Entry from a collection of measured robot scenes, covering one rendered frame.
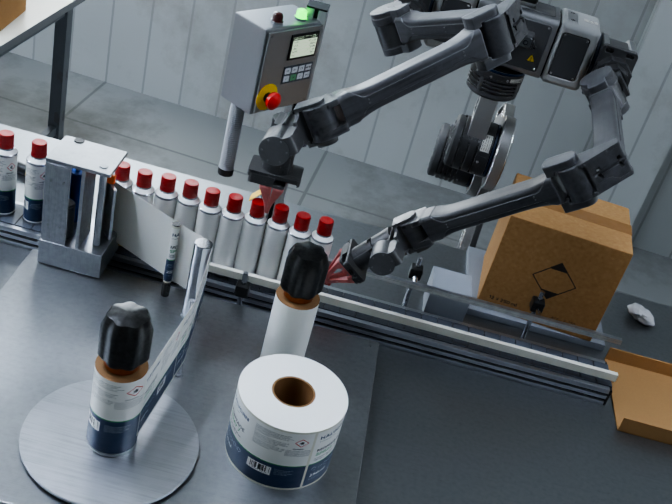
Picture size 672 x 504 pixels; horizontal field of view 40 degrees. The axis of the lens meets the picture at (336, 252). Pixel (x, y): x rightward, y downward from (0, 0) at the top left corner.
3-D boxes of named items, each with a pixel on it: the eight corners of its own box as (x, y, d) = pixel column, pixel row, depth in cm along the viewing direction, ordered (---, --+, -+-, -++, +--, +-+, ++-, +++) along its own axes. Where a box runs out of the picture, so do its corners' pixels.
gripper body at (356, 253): (340, 265, 204) (367, 249, 201) (346, 241, 213) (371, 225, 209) (358, 285, 206) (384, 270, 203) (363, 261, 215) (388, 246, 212)
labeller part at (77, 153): (45, 160, 188) (45, 156, 187) (65, 137, 197) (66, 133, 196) (110, 178, 188) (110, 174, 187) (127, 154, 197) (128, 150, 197)
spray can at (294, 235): (272, 291, 213) (290, 217, 202) (276, 279, 217) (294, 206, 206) (294, 297, 213) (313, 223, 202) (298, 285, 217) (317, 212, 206)
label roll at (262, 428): (290, 508, 162) (308, 451, 154) (202, 447, 168) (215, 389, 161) (349, 448, 177) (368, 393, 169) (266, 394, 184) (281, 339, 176)
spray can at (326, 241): (297, 298, 213) (316, 224, 202) (295, 284, 217) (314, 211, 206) (319, 300, 214) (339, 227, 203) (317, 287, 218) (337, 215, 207)
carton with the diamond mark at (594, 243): (475, 304, 233) (510, 214, 219) (483, 256, 253) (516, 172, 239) (590, 342, 231) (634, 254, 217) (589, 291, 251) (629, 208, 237)
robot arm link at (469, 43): (502, 54, 183) (487, 3, 179) (518, 58, 178) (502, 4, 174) (313, 149, 175) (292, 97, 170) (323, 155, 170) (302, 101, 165)
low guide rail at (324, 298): (161, 259, 210) (162, 252, 209) (163, 256, 211) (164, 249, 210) (615, 382, 212) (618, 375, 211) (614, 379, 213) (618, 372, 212)
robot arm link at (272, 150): (340, 136, 174) (324, 94, 170) (330, 161, 164) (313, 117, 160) (282, 152, 177) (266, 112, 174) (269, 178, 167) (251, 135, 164)
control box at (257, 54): (219, 96, 197) (234, 11, 186) (275, 83, 209) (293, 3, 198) (251, 117, 192) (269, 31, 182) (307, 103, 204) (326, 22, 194)
